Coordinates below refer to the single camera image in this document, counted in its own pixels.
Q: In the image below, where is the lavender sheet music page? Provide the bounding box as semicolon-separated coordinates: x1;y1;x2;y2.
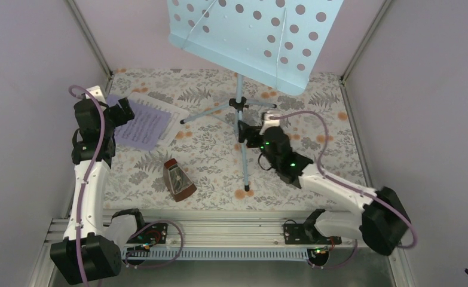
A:
115;94;172;151

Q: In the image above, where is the white sheet music page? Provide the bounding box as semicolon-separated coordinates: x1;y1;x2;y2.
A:
129;91;190;146

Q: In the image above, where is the clear plastic metronome cover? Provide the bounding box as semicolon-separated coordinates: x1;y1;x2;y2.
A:
169;165;191;194

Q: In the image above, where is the brown wooden metronome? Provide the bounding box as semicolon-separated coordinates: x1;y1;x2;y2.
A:
163;158;197;202

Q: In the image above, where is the light blue music stand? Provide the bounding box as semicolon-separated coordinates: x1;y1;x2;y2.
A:
168;0;344;193

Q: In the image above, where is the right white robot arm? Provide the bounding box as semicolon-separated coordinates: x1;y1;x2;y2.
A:
237;121;411;256

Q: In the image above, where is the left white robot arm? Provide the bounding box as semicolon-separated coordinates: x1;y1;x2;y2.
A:
50;98;145;285

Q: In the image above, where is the floral patterned table mat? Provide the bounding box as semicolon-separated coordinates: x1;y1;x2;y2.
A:
104;69;365;211

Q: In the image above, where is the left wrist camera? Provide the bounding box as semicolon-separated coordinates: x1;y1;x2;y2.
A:
84;86;107;106

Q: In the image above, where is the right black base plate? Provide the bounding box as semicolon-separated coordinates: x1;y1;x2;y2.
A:
283;223;342;245

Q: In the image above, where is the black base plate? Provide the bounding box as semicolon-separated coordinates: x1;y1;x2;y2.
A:
283;223;342;245
128;222;169;246

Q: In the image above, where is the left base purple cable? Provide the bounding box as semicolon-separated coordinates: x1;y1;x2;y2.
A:
124;219;184;270

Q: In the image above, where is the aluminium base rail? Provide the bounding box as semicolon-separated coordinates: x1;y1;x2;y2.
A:
43;209;403;248

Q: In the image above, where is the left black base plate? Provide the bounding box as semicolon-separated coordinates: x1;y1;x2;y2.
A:
128;222;169;246

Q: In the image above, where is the perforated cable tray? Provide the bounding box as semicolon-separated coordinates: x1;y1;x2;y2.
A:
122;247;326;261

